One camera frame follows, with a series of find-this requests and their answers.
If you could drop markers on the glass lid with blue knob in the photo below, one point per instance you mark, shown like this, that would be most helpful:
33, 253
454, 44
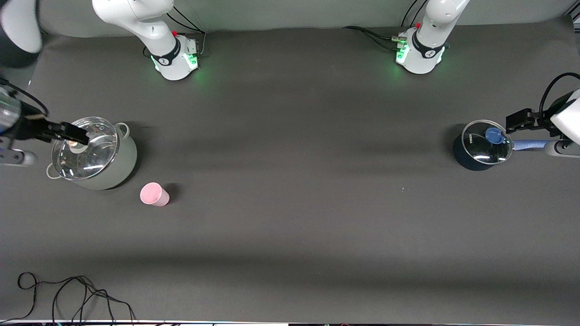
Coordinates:
480, 145

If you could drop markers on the pink plastic cup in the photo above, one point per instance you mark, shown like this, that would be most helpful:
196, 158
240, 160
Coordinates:
154, 194

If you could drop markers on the dark blue saucepan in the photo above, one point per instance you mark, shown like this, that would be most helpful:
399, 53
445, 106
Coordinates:
463, 159

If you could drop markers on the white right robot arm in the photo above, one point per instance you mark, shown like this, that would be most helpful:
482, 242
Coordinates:
136, 18

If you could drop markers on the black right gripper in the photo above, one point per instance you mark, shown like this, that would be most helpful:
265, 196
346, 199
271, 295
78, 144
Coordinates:
26, 128

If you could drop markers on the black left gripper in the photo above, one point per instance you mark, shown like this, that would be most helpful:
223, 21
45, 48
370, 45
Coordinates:
536, 118

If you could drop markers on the sage green cooking pot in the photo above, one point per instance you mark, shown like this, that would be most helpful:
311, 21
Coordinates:
120, 167

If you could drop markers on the glass lid with copper knob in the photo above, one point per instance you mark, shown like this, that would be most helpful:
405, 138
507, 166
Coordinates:
86, 156

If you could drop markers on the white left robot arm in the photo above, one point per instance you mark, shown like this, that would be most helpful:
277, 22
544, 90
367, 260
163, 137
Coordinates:
435, 27

